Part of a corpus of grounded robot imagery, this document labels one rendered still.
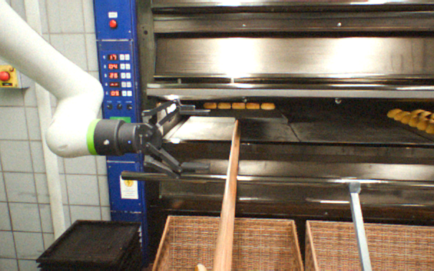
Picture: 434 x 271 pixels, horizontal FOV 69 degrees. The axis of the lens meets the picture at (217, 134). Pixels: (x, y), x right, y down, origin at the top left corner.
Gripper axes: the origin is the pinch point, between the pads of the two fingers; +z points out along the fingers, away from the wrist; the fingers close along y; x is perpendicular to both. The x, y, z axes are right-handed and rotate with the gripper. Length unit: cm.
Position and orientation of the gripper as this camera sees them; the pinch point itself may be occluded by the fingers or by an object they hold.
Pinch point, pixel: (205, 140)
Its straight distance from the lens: 77.1
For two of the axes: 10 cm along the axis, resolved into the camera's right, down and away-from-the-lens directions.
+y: 0.0, 9.7, 2.3
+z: 10.0, 0.2, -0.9
